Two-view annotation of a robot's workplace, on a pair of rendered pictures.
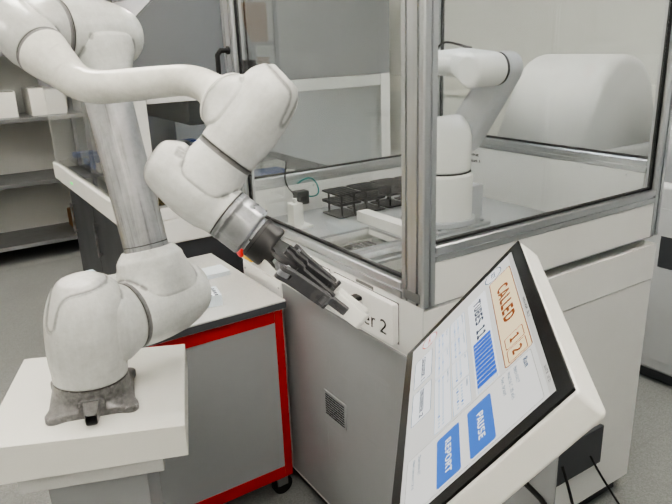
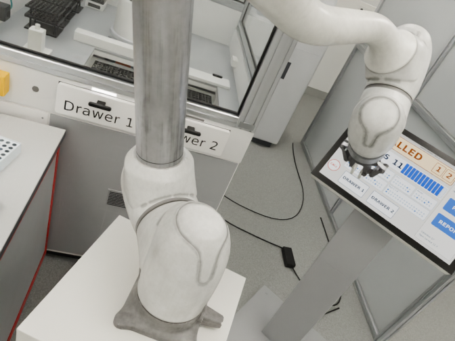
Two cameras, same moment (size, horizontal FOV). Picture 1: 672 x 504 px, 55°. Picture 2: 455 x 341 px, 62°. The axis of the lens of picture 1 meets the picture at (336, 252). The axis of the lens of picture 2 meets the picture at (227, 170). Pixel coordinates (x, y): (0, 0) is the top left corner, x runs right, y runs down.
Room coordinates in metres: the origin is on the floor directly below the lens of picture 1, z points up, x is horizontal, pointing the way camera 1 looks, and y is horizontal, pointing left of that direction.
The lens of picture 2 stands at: (1.09, 1.05, 1.59)
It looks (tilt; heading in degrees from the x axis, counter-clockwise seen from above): 34 degrees down; 285
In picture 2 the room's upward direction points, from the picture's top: 25 degrees clockwise
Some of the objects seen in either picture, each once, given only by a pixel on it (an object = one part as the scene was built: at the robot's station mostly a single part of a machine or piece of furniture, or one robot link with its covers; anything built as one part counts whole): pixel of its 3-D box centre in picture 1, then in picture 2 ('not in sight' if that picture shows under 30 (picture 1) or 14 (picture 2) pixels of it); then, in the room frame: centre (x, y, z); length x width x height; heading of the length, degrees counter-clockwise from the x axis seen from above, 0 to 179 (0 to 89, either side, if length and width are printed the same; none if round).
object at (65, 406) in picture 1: (92, 390); (177, 302); (1.21, 0.53, 0.86); 0.22 x 0.18 x 0.06; 18
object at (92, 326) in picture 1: (89, 324); (185, 254); (1.24, 0.52, 1.00); 0.18 x 0.16 x 0.22; 143
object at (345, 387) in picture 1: (431, 372); (114, 144); (2.06, -0.33, 0.40); 1.03 x 0.95 x 0.80; 32
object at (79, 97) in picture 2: not in sight; (100, 109); (1.84, 0.10, 0.87); 0.29 x 0.02 x 0.11; 32
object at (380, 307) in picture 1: (362, 307); (188, 133); (1.58, -0.06, 0.87); 0.29 x 0.02 x 0.11; 32
